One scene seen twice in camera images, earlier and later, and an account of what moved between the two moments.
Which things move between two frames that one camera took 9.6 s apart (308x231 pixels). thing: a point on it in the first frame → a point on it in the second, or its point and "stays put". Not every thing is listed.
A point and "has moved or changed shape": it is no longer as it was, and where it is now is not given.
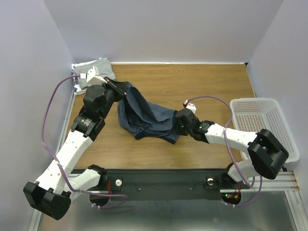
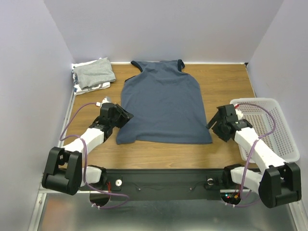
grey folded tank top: x=105 y=70 stays put
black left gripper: x=119 y=87 → x=124 y=115
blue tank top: x=146 y=119 has moved or changed shape
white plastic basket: x=254 y=114 stays put
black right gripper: x=178 y=123 → x=217 y=119
